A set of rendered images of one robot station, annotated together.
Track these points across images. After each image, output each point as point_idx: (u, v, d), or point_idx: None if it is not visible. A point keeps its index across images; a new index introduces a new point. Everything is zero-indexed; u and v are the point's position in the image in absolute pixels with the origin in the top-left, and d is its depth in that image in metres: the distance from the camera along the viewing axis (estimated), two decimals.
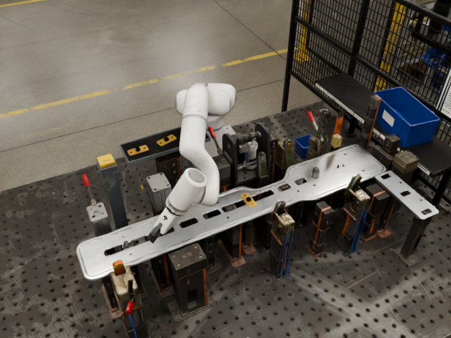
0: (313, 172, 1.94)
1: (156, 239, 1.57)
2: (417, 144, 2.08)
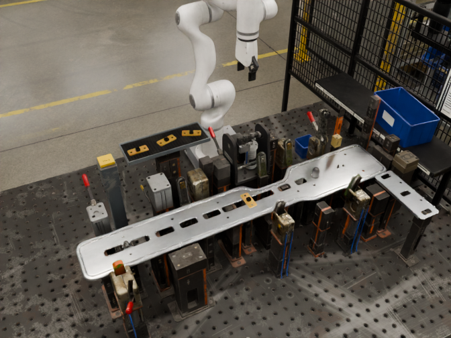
0: (313, 172, 1.94)
1: (237, 64, 1.77)
2: (417, 144, 2.08)
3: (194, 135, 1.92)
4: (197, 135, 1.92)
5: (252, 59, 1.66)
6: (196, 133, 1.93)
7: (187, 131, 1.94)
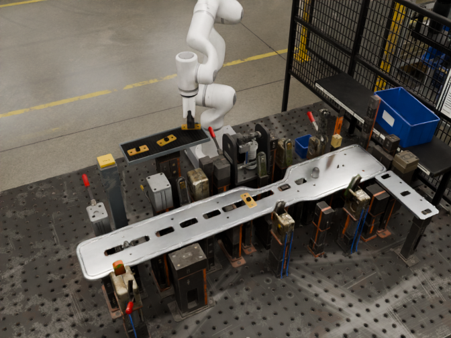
0: (313, 172, 1.94)
1: None
2: (417, 144, 2.08)
3: (194, 129, 1.90)
4: (197, 128, 1.90)
5: (188, 114, 1.81)
6: (196, 127, 1.90)
7: (186, 125, 1.92)
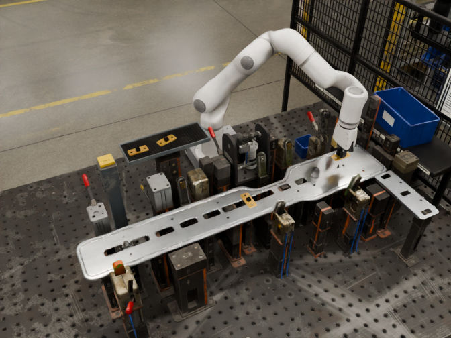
0: (313, 172, 1.94)
1: (337, 149, 1.94)
2: (417, 144, 2.08)
3: (345, 156, 1.95)
4: (347, 155, 1.96)
5: (350, 144, 1.86)
6: (345, 155, 1.96)
7: (335, 155, 1.96)
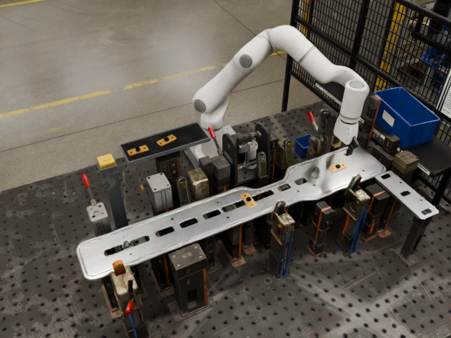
0: (313, 172, 1.94)
1: (333, 138, 1.94)
2: (417, 144, 2.08)
3: (343, 167, 2.00)
4: (344, 167, 2.00)
5: (353, 139, 1.83)
6: (343, 166, 2.00)
7: (333, 166, 2.01)
